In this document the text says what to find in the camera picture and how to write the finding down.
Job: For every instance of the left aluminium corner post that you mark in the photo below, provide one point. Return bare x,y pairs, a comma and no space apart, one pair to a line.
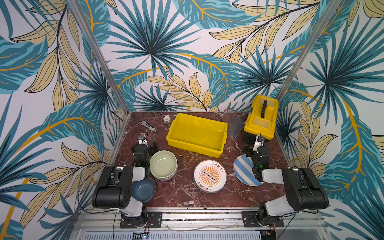
86,28

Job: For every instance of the grey translucent cup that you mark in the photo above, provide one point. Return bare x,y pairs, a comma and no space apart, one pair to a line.
234,127

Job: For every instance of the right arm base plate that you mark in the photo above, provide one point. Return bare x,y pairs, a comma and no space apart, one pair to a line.
254,219

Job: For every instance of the blue white striped plate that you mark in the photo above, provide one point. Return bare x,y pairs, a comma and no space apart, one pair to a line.
243,170

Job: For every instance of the silver metal bottle opener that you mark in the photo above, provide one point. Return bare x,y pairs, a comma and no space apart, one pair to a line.
145,124

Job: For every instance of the yellow black toolbox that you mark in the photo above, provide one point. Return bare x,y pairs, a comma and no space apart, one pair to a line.
261,120

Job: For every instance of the dark blue bowl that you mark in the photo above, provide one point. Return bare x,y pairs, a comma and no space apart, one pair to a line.
143,190

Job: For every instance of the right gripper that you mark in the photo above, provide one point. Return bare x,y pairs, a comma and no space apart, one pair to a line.
258,148

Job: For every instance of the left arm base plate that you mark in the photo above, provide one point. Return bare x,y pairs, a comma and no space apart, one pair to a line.
141,220

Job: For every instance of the aluminium corner post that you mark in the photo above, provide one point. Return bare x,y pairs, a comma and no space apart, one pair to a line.
86,28
319,28

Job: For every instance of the aluminium frame rail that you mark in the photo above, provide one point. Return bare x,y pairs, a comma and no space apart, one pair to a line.
216,223

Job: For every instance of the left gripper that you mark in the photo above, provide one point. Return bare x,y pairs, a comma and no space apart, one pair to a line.
143,146

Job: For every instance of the light green bowl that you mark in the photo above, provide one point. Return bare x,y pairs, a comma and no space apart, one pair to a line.
163,165

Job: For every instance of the small white jar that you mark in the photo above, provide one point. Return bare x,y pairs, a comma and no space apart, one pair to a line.
167,119

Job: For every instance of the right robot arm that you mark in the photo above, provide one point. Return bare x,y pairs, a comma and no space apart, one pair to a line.
303,191

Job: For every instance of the yellow plastic bin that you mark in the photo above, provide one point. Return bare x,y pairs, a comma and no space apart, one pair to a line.
198,135

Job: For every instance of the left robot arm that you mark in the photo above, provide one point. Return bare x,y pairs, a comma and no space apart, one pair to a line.
115,190

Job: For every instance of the right aluminium corner post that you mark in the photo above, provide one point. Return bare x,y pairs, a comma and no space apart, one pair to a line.
319,28

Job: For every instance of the clear pink cup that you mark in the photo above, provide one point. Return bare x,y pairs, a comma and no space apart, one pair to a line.
228,114

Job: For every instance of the orange sunburst plate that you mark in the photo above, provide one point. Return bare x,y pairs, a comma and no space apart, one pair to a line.
210,176

